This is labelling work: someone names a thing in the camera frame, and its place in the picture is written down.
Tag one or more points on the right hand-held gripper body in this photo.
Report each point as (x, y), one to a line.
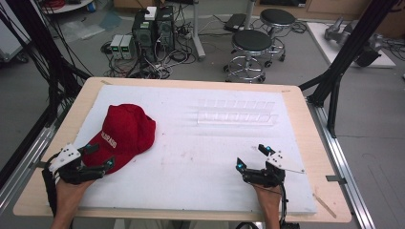
(266, 176)

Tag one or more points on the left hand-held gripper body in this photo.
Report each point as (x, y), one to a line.
(68, 159)

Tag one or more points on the red baseball cap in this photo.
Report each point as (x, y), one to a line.
(127, 133)

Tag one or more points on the person's right hand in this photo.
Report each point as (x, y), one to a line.
(270, 195)

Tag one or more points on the person's left hand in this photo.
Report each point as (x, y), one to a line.
(71, 192)

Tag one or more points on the clear acrylic rack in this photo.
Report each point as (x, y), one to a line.
(235, 117)

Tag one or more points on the white foam mat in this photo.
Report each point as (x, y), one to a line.
(191, 165)

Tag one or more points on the thin wooden stick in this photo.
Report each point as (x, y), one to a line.
(324, 206)

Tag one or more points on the grey tape strip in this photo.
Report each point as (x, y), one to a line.
(336, 179)

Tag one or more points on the grey power supply unit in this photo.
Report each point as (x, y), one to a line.
(116, 46)
(128, 47)

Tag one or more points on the black round stool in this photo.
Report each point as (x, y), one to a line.
(251, 41)
(277, 17)

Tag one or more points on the computer tower electronics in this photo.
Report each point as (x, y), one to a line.
(159, 65)

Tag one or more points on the clear plastic sheet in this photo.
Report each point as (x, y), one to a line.
(81, 30)

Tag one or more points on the white floor board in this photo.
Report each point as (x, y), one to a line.
(324, 44)

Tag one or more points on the black computer tower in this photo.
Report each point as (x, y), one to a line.
(144, 35)
(165, 28)

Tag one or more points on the black flat case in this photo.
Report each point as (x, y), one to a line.
(235, 22)

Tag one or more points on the round white table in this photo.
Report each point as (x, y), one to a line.
(67, 5)

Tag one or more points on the white box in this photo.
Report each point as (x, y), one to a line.
(151, 13)

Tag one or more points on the aluminium rail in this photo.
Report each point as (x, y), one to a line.
(25, 165)
(342, 165)

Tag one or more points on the black metal frame stand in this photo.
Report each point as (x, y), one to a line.
(347, 60)
(41, 47)

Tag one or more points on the grey metal post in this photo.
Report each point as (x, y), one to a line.
(250, 14)
(197, 31)

